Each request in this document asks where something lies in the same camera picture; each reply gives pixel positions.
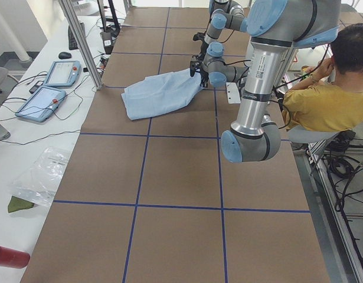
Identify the clear plastic bag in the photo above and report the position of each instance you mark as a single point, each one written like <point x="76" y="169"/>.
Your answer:
<point x="39" y="183"/>

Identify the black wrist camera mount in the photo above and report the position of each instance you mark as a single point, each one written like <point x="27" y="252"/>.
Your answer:
<point x="198" y="36"/>
<point x="195" y="65"/>

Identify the light blue button shirt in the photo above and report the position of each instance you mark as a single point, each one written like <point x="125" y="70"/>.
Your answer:
<point x="160" y="94"/>

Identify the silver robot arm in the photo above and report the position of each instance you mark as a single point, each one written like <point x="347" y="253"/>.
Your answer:
<point x="223" y="15"/>
<point x="274" y="28"/>

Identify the blue teach pendant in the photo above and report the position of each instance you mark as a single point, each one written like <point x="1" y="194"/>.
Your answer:
<point x="42" y="104"/>
<point x="63" y="74"/>

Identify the upper blue teach pendant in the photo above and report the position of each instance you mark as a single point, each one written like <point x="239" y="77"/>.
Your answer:
<point x="63" y="74"/>

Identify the person in yellow shirt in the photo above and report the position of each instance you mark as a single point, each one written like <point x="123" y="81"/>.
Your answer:
<point x="331" y="98"/>

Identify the aluminium frame post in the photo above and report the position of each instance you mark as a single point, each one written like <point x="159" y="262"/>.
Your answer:
<point x="78" y="33"/>

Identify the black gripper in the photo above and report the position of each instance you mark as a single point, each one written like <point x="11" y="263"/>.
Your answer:
<point x="203" y="77"/>
<point x="203" y="48"/>

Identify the green cloth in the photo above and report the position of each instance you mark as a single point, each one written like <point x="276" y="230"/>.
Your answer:
<point x="17" y="204"/>

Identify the grey office chair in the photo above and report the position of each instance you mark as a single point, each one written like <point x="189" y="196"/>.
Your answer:
<point x="300" y="135"/>

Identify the black keyboard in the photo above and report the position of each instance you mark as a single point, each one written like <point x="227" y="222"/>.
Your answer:
<point x="72" y="43"/>

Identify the black computer mouse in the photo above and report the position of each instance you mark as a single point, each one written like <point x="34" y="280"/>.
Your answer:
<point x="64" y="55"/>

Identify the red bottle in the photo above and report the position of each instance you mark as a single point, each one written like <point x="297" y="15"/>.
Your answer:
<point x="13" y="259"/>

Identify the lower blue teach pendant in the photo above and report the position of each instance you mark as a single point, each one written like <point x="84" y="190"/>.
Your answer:
<point x="42" y="104"/>

